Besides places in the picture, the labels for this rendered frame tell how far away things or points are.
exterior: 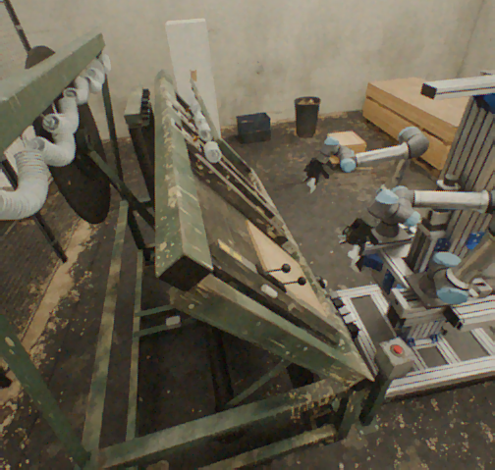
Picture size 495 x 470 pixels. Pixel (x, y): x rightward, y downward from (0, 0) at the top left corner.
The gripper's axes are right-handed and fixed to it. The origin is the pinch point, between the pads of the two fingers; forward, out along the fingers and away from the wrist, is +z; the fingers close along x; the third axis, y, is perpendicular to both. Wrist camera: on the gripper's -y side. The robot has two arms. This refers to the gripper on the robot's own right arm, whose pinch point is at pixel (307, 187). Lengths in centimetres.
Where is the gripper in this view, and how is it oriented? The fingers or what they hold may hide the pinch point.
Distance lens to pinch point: 201.3
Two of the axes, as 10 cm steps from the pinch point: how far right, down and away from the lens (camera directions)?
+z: -4.0, 7.6, 5.1
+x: 1.5, 6.0, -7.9
